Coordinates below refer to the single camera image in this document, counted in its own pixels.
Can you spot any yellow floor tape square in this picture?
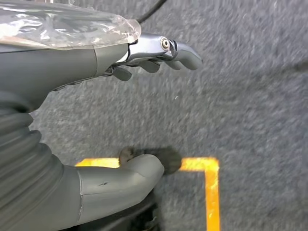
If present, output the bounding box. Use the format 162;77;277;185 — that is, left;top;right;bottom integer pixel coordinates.
75;156;220;231

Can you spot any black cable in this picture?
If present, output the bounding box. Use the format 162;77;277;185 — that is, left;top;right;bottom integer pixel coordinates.
137;0;168;25

